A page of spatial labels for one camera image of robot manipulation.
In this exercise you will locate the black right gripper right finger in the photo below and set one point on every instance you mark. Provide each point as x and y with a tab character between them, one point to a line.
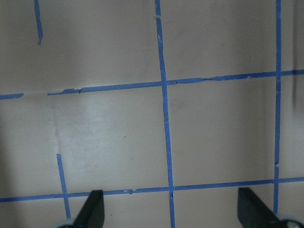
253	212

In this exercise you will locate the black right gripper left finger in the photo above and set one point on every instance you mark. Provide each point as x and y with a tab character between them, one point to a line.
92	214

